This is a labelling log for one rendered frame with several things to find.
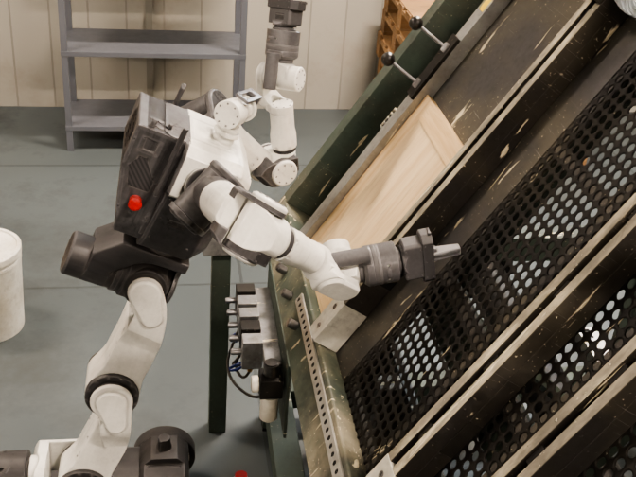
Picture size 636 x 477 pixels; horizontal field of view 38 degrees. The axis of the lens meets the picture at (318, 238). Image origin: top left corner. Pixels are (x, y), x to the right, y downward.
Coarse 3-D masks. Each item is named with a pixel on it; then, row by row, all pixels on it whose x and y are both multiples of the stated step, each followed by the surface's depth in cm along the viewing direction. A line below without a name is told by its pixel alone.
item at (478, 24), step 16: (496, 0) 239; (480, 16) 241; (496, 16) 241; (464, 32) 244; (480, 32) 243; (464, 48) 245; (448, 64) 246; (432, 80) 248; (416, 96) 250; (432, 96) 250; (400, 112) 253; (384, 128) 257; (384, 144) 256; (368, 160) 258; (352, 176) 259; (336, 192) 263; (320, 208) 267; (320, 224) 266
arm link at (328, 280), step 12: (324, 264) 187; (336, 264) 189; (312, 276) 188; (324, 276) 187; (336, 276) 187; (348, 276) 191; (312, 288) 190; (324, 288) 189; (336, 288) 190; (348, 288) 191
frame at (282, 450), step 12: (276, 420) 309; (288, 420) 309; (276, 432) 304; (288, 432) 305; (276, 444) 299; (288, 444) 300; (276, 456) 294; (288, 456) 295; (300, 456) 295; (276, 468) 290; (288, 468) 290; (300, 468) 290
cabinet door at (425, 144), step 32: (416, 128) 246; (448, 128) 231; (384, 160) 252; (416, 160) 237; (448, 160) 223; (352, 192) 259; (384, 192) 244; (416, 192) 229; (352, 224) 250; (384, 224) 235
